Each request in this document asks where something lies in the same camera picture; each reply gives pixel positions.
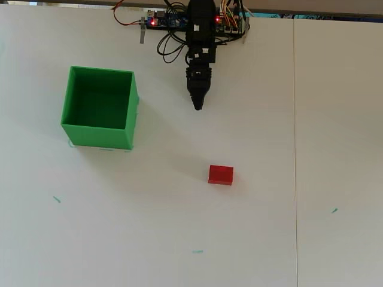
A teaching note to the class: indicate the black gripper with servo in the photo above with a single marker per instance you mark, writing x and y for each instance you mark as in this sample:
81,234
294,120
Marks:
199,74

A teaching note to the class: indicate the red rectangular block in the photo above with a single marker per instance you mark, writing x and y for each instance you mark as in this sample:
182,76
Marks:
221,175

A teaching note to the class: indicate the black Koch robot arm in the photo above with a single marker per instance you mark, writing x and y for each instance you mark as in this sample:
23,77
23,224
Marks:
200,18

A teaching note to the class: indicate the green open-top plastic bin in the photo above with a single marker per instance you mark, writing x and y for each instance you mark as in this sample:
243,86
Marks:
98,137

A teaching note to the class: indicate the black mounting plate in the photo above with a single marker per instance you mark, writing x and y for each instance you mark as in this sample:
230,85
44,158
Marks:
164,27

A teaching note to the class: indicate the circuit board with white connectors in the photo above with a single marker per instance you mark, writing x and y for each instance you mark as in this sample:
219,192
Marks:
233,27

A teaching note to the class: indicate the grey table clamp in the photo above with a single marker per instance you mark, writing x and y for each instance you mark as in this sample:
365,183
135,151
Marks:
142,33
245,33

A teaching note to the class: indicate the blue controller circuit board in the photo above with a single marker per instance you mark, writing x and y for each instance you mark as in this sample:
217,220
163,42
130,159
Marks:
167,19

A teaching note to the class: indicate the teal patterned strip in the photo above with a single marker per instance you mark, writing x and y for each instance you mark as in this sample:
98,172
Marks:
269,15

